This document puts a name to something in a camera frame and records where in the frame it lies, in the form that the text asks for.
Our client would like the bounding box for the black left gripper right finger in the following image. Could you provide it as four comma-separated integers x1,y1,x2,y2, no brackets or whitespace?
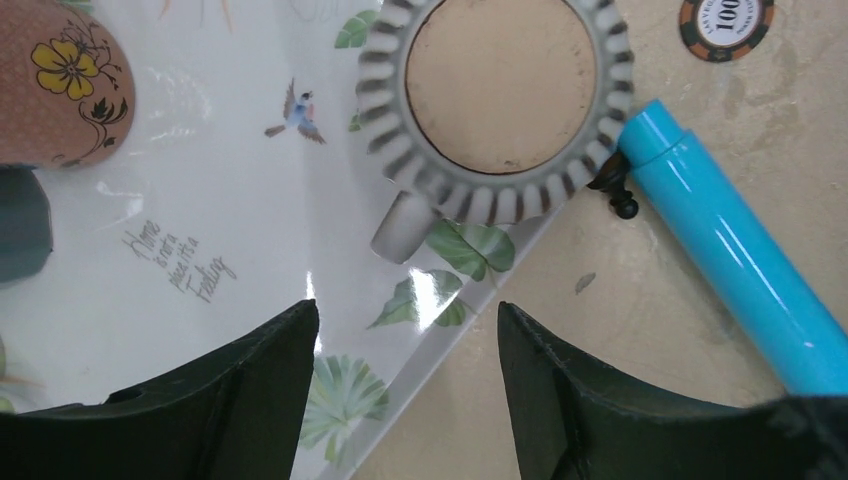
497,302,847,479

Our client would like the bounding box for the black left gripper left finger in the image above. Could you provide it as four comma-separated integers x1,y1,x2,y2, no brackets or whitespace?
1,300,319,479

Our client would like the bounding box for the dark grey-green mug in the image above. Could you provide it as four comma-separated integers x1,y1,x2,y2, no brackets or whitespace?
1,169,53,284

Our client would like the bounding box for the grey ribbed mug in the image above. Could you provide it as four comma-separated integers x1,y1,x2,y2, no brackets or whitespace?
356,1,634,264

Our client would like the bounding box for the terracotta flower mug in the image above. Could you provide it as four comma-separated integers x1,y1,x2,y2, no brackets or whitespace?
1,1,136,170

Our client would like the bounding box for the white leaf-print tray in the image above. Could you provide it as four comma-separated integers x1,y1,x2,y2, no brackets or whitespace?
1,1,548,479

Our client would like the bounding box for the small black chess piece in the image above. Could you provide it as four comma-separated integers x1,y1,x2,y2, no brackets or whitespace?
588,151,639,220

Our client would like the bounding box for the blue flashlight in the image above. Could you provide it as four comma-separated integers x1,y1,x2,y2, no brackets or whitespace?
618,100,847,396

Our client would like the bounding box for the orange poker chip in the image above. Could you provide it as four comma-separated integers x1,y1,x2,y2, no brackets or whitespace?
678,0,775,63

